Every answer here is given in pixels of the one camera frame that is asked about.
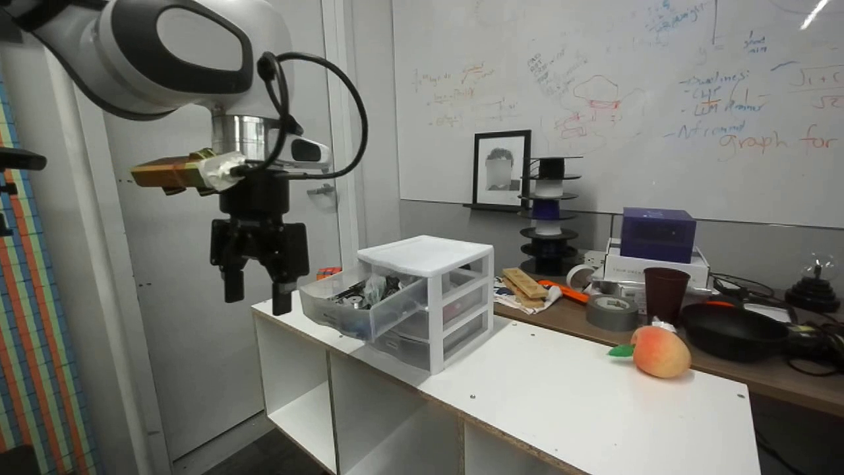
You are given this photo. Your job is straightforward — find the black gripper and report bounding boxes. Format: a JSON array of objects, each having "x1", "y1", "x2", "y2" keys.
[{"x1": 210, "y1": 166, "x2": 312, "y2": 320}]

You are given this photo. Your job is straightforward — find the clear plastic drawer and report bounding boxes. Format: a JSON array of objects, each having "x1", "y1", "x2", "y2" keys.
[{"x1": 299, "y1": 265, "x2": 430, "y2": 342}]

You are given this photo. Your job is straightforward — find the white plastic drawer unit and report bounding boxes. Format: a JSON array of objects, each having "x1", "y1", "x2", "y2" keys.
[{"x1": 355, "y1": 231, "x2": 497, "y2": 374}]

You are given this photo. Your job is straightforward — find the black dome desk object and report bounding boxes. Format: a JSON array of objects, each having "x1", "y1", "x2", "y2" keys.
[{"x1": 785, "y1": 256, "x2": 843, "y2": 313}]

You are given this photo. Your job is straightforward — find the colourful striped panel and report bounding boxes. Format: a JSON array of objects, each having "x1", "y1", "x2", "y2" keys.
[{"x1": 0, "y1": 82, "x2": 95, "y2": 475}]

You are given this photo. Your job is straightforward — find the printed paper sheet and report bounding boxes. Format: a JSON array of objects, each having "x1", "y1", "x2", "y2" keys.
[{"x1": 497, "y1": 279, "x2": 566, "y2": 316}]

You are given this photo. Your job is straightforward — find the black framed picture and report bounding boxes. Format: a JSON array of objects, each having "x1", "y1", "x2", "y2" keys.
[{"x1": 469, "y1": 130, "x2": 534, "y2": 214}]

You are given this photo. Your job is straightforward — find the wooden brush block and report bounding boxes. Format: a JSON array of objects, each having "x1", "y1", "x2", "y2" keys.
[{"x1": 501, "y1": 263, "x2": 552, "y2": 308}]

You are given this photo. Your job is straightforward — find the stacked filament spool tower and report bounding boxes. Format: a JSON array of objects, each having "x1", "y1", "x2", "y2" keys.
[{"x1": 518, "y1": 153, "x2": 585, "y2": 276}]

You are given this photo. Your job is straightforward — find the white cubby shelf unit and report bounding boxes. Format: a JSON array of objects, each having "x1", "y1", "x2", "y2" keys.
[{"x1": 252, "y1": 287, "x2": 763, "y2": 475}]

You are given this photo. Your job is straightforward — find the small orange tool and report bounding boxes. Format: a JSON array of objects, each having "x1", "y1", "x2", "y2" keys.
[{"x1": 538, "y1": 276, "x2": 592, "y2": 308}]

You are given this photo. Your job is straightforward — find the grey tape roll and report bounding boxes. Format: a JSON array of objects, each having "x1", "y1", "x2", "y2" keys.
[{"x1": 583, "y1": 292, "x2": 641, "y2": 334}]

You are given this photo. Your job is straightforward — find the purple box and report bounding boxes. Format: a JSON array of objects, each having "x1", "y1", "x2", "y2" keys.
[{"x1": 617, "y1": 205, "x2": 699, "y2": 263}]

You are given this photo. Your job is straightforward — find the dark red cup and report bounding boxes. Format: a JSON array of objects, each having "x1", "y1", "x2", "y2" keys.
[{"x1": 643, "y1": 265, "x2": 694, "y2": 330}]

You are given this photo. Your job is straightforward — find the toy peach with leaf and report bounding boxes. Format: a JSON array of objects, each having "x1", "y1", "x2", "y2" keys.
[{"x1": 606, "y1": 320, "x2": 694, "y2": 383}]

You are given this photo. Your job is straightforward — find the white cardboard box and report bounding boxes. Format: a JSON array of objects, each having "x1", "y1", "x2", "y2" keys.
[{"x1": 605, "y1": 244, "x2": 712, "y2": 294}]

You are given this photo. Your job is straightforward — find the black frying pan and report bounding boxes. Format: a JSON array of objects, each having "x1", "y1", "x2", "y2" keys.
[{"x1": 680, "y1": 301, "x2": 800, "y2": 363}]

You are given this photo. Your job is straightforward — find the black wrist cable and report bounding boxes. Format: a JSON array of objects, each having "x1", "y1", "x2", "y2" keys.
[{"x1": 257, "y1": 49, "x2": 373, "y2": 185}]

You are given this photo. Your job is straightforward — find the large wall whiteboard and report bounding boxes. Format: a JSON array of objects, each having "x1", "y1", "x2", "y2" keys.
[{"x1": 392, "y1": 0, "x2": 844, "y2": 228}]

